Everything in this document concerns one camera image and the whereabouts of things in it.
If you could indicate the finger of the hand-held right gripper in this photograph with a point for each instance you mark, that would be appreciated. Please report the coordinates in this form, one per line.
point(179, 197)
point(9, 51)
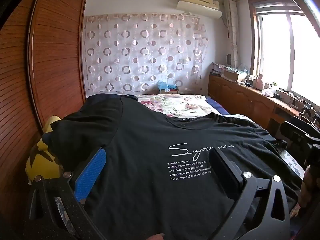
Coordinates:
point(295, 131)

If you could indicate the yellow and black cloth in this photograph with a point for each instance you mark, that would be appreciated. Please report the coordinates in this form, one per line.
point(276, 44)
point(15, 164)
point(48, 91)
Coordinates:
point(41, 160)

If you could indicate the wall air conditioner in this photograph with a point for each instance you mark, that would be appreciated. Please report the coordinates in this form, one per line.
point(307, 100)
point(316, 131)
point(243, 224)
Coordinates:
point(197, 5)

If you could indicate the blue floral bed sheet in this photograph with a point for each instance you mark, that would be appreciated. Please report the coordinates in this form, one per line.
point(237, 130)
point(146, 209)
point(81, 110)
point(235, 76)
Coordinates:
point(292, 163)

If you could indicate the patterned window curtain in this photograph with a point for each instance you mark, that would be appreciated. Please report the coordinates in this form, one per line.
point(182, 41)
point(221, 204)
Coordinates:
point(232, 30)

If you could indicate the blue plastic bag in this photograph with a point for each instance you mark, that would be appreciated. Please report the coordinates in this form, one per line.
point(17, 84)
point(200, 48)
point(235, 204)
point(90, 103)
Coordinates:
point(166, 85)

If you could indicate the lilac cloth bundle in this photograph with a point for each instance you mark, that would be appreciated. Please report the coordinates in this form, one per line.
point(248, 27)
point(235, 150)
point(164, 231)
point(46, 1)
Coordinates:
point(267, 93)

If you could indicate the long wooden cabinet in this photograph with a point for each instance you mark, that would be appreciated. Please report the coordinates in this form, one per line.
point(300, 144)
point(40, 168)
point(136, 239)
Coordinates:
point(240, 97)

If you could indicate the open cardboard box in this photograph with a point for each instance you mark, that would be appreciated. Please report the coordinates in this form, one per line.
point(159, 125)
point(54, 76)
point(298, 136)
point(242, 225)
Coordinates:
point(233, 75)

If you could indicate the person's right hand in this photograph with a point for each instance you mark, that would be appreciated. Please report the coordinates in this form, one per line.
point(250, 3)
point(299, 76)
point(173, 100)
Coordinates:
point(311, 187)

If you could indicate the pile of clutter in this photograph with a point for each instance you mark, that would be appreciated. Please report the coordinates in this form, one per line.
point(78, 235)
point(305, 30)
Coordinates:
point(217, 68)

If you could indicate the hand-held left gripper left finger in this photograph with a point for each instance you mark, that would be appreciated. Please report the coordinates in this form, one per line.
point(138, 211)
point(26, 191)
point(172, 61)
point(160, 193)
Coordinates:
point(91, 175)

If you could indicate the black printed t-shirt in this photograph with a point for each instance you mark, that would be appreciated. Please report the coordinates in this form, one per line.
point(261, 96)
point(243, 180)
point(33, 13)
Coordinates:
point(140, 142)

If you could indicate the oval wall object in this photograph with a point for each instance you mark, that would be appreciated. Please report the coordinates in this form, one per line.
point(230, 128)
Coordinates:
point(228, 59)

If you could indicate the navy blanket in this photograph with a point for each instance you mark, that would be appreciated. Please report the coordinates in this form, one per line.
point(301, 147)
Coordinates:
point(217, 106)

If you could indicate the wooden slatted wardrobe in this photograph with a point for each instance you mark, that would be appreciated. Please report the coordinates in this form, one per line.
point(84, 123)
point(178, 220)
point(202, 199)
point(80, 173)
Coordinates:
point(55, 55)

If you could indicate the window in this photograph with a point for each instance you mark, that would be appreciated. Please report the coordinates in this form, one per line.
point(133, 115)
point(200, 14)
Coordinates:
point(275, 50)

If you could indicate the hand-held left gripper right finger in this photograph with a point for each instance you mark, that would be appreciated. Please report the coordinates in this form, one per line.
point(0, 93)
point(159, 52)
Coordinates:
point(221, 163)

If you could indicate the small cardboard box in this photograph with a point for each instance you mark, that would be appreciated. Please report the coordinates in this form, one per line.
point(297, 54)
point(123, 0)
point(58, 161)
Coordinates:
point(170, 91)

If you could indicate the circle-print sheer wall curtain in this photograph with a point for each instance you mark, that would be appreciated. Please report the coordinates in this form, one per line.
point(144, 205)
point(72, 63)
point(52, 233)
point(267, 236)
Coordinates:
point(140, 55)

